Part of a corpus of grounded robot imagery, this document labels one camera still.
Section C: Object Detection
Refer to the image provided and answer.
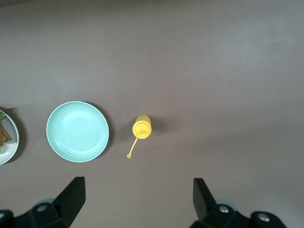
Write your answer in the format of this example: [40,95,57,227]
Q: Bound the yellow mustard squeeze bottle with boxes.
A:
[127,114,152,159]

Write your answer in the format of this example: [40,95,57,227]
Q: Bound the mint green plate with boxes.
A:
[46,101,110,163]

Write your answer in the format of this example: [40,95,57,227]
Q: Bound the beige plate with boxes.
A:
[0,109,20,166]

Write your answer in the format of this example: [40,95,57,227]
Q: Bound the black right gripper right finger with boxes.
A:
[190,177,289,228]

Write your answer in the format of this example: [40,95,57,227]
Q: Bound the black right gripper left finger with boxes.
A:
[0,176,86,228]

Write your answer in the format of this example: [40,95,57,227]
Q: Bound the brown toast bread slice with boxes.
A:
[0,123,12,147]

